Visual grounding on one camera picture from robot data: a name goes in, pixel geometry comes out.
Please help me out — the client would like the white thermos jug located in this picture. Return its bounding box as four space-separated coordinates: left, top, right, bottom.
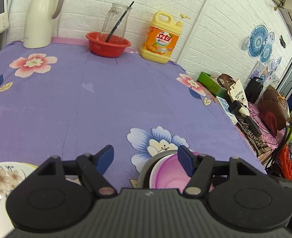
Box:
23 0 64 48

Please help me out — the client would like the blue paper fan decoration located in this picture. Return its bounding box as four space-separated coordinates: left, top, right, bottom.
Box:
242 25 275 63

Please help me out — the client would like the paper gift bag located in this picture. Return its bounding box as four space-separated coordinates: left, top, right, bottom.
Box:
217 74 248 108

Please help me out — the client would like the white floral plate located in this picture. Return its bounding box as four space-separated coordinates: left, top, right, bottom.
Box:
0 162 37 237

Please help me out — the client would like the purple floral tablecloth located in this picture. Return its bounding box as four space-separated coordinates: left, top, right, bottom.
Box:
0 41 263 190

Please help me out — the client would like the green box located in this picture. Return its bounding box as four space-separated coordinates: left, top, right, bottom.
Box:
198 71 224 97

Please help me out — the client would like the yellow detergent bottle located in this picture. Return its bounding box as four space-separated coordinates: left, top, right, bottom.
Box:
139 11 190 64

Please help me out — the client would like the red plastic basket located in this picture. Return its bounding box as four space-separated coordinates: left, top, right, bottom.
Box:
86 32 131 58

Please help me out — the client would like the black straw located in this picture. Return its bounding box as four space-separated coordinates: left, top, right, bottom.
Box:
106 1 135 42

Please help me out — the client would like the purple plastic bowl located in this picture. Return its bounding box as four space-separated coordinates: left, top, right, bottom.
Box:
156 154 190 193

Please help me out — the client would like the white ceramic patterned bowl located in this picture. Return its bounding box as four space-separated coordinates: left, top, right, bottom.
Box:
149 154 173 189

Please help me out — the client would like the glass jar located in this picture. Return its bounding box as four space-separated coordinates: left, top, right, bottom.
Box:
99 2 134 44

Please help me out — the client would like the stainless steel bowl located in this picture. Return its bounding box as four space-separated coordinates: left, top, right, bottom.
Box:
137 150 177 189

